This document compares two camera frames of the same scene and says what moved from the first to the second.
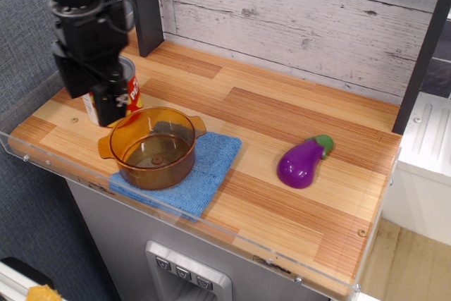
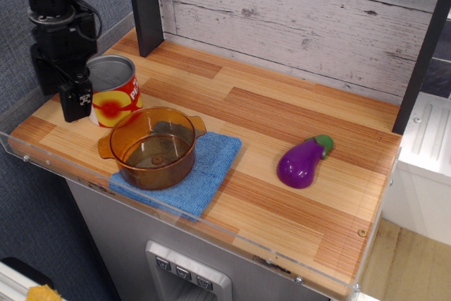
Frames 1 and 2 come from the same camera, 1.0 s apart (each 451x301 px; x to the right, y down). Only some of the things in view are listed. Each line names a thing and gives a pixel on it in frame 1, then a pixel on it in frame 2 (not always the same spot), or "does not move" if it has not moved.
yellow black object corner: x=20 y=283 does not move
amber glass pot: x=153 y=147 does not move
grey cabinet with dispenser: x=149 y=256 does not move
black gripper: x=91 y=39 → x=64 y=43
